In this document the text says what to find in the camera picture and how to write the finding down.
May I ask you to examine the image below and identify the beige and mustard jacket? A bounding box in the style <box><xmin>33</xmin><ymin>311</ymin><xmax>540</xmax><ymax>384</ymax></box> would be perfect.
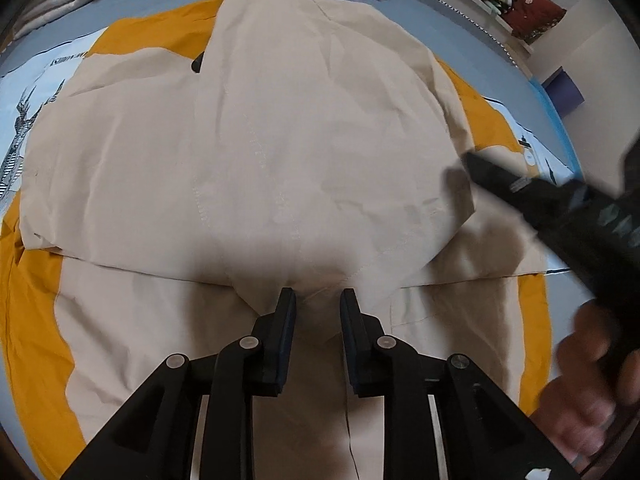
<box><xmin>0</xmin><ymin>0</ymin><xmax>553</xmax><ymax>480</ymax></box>

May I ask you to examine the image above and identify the bed with grey sheet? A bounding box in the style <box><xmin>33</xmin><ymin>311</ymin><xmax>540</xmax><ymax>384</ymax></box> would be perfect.
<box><xmin>20</xmin><ymin>0</ymin><xmax>576</xmax><ymax>171</ymax></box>

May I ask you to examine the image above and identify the dark red cushion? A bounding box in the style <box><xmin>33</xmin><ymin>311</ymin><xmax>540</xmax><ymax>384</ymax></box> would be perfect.
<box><xmin>500</xmin><ymin>0</ymin><xmax>568</xmax><ymax>41</ymax></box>

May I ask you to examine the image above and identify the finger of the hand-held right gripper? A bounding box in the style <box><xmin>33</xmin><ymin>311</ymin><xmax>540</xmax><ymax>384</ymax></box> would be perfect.
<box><xmin>617</xmin><ymin>132</ymin><xmax>640</xmax><ymax>201</ymax></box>
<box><xmin>460</xmin><ymin>152</ymin><xmax>571</xmax><ymax>231</ymax></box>

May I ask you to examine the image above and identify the light blue printed blanket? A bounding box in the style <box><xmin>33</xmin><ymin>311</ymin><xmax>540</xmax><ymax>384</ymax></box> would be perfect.
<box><xmin>0</xmin><ymin>42</ymin><xmax>583</xmax><ymax>276</ymax></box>

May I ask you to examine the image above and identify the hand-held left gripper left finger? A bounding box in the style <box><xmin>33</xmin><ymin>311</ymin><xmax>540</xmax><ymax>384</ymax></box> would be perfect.
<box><xmin>60</xmin><ymin>287</ymin><xmax>297</xmax><ymax>480</ymax></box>

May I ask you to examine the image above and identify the person's right hand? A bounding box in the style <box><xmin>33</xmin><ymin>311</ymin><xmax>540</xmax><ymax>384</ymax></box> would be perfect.
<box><xmin>527</xmin><ymin>300</ymin><xmax>626</xmax><ymax>471</ymax></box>

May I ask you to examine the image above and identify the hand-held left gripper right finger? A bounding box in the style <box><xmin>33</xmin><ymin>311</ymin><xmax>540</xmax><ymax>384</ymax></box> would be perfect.
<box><xmin>340</xmin><ymin>287</ymin><xmax>581</xmax><ymax>480</ymax></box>

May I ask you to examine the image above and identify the white window sill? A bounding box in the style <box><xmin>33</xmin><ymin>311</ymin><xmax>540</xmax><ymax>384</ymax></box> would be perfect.
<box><xmin>430</xmin><ymin>0</ymin><xmax>536</xmax><ymax>56</ymax></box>

